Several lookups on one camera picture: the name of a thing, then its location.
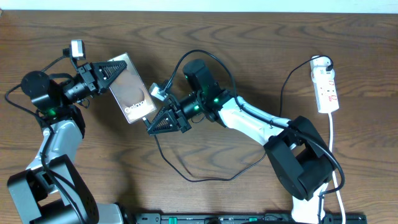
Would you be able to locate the white power strip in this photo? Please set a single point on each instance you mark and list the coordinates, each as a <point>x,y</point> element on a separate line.
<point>325,89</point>

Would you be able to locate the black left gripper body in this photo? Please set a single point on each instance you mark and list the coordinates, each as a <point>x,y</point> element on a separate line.
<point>83,86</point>

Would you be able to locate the white USB charger adapter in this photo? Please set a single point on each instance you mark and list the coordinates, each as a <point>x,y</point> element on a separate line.
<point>321,63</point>

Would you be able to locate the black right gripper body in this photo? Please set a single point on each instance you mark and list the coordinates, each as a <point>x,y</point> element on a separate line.
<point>190,107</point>

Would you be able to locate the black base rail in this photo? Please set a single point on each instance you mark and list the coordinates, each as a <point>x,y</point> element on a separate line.
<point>156,218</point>

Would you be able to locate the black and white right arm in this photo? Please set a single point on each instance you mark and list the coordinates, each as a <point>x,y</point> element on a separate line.
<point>298,155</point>

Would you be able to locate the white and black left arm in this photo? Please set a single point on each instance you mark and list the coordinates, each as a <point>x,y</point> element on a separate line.
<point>51,190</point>

